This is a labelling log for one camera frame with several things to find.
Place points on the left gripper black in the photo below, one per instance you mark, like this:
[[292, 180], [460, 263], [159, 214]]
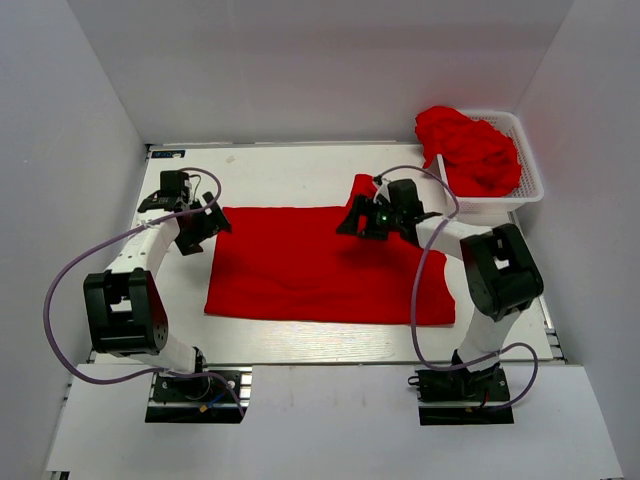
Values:
[[214, 223]]

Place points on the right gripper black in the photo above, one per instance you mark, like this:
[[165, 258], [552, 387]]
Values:
[[363, 205]]

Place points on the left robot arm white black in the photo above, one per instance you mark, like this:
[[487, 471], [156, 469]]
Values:
[[126, 315]]

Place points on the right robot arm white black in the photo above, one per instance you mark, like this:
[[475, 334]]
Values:
[[501, 274]]

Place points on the blue table label sticker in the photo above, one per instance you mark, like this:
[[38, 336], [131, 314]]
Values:
[[168, 154]]

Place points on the white plastic basket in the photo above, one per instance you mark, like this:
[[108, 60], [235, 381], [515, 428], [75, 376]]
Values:
[[530, 188]]

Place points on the red t shirt pile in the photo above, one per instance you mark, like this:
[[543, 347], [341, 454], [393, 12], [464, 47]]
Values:
[[479, 160]]

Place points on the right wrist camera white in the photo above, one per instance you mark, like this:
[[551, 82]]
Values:
[[382, 187]]

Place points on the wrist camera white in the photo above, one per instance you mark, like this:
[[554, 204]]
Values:
[[192, 183], [382, 187]]

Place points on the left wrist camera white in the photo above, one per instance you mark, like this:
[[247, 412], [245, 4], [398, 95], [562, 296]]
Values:
[[192, 183]]

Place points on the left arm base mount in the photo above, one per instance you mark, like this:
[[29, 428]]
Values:
[[200, 401]]

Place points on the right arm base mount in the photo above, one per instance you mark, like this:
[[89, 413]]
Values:
[[462, 398]]

